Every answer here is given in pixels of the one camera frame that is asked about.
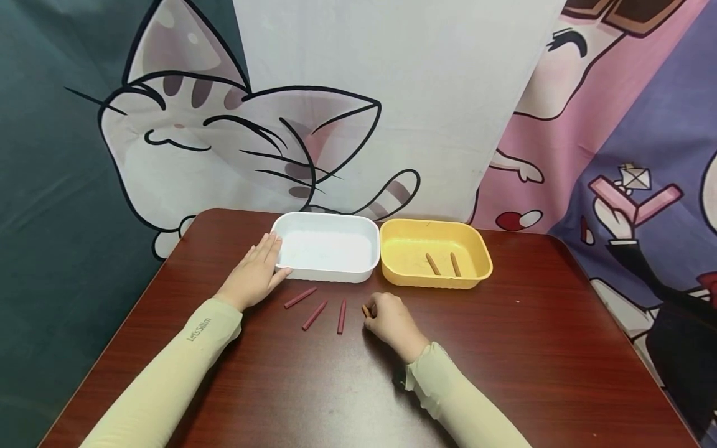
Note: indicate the person's right hand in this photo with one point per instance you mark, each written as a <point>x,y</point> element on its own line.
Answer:
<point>395,323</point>

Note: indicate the person's left hand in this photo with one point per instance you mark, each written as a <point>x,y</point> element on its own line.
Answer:
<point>250,276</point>

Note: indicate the person's left thumb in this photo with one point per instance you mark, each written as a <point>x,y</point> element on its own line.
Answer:
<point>280,274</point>

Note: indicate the person's right fingers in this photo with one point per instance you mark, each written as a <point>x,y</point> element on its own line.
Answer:
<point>376,312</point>

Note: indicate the person's left fingers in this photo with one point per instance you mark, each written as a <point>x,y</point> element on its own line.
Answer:
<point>267,247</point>

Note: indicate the brown stick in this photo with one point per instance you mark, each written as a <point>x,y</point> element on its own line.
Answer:
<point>455,264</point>
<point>365,310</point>
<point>432,264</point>

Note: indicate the white plastic tray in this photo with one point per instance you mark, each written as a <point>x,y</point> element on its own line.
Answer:
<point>327,247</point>

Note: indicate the person's right forearm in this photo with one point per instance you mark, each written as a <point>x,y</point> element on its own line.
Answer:
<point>465,407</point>

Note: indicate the person's left forearm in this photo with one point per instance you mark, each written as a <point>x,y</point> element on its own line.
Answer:
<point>168,379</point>

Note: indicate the dark red stick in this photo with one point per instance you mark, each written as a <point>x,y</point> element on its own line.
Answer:
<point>300,297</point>
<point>341,316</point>
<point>315,315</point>

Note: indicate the yellow plastic tray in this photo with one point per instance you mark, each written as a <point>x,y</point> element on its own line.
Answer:
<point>434,255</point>

